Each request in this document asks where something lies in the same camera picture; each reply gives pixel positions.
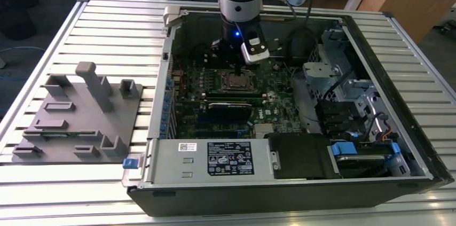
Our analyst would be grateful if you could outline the silver CPU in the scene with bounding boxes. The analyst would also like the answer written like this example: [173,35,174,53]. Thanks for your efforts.
[226,73,249,88]

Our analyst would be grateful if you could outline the metal socket cover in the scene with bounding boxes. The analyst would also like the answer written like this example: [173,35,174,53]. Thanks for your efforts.
[222,71,256,90]

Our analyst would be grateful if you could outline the CPU socket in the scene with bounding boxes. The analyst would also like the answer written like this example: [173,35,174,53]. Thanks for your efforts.
[220,69,257,93]

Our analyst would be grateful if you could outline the black graphics card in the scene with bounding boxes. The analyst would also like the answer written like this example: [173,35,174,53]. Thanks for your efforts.
[206,102,254,124]

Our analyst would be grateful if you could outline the green motherboard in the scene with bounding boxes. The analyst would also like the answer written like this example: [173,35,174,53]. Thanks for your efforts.
[166,54,312,140]

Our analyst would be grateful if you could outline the silver chipset heatsink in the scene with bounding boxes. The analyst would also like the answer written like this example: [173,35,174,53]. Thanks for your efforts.
[253,122,276,134]

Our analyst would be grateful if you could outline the black drive connector block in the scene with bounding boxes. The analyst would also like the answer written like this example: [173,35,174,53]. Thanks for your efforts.
[314,99,361,134]

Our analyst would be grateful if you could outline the silver power supply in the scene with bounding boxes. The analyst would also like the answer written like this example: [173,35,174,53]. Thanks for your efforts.
[140,139,282,184]

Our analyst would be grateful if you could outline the grey parts rack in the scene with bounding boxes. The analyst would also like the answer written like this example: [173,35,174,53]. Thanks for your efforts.
[12,61,144,163]

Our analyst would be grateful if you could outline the blue case latch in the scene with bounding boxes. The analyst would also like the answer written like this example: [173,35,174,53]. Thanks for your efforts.
[121,158,138,170]

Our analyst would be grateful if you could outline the black hard disk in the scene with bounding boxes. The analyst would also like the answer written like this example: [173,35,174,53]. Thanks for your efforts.
[334,153,388,178]

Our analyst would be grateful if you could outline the green RAM stick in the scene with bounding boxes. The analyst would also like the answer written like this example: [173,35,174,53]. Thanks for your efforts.
[40,131,81,140]

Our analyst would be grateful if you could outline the black office chair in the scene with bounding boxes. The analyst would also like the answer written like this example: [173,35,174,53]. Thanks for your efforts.
[0,0,40,41]

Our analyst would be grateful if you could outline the black PC case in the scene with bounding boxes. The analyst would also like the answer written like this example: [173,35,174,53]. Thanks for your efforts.
[120,5,456,218]

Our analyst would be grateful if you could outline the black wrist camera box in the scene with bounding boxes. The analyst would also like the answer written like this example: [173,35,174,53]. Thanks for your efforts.
[209,38,224,53]

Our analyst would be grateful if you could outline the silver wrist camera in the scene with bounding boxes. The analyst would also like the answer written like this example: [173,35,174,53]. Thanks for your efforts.
[240,37,270,65]

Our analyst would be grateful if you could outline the grey case handle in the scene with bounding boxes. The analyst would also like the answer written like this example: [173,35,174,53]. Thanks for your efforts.
[161,6,180,28]

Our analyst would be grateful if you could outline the silver metal drive bracket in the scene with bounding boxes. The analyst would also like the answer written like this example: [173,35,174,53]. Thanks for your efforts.
[301,61,342,81]

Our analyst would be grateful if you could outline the black inner case cable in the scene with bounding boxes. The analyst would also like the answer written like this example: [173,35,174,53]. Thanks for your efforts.
[322,68,354,101]

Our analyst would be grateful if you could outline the orange yellow power wires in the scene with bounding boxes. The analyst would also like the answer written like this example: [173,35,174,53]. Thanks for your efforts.
[377,126,393,142]

